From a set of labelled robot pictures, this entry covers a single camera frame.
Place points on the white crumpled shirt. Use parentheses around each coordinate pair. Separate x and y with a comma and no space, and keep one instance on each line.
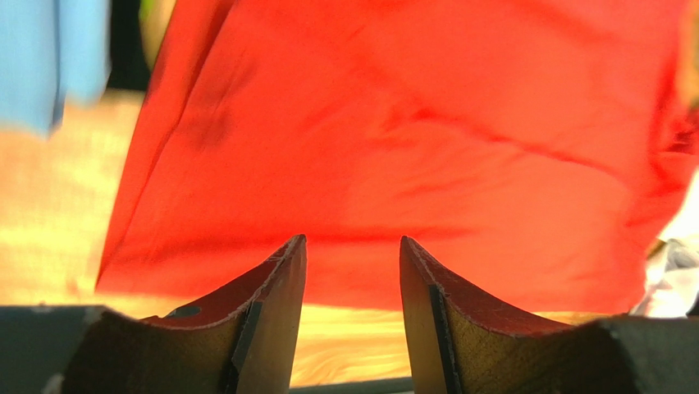
(671,288)

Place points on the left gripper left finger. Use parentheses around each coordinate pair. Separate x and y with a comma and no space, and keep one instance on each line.
(240,338)

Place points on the folded light blue shirt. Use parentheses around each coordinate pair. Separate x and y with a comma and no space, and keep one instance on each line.
(52,52)

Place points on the folded lime green shorts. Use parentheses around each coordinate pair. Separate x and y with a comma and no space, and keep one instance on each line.
(148,16)

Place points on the red t-shirt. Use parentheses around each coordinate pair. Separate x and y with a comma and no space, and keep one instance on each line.
(536,148)

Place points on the folded black garment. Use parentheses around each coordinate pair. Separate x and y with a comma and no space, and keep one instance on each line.
(129,69)

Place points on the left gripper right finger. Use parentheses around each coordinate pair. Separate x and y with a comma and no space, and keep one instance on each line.
(461,339)

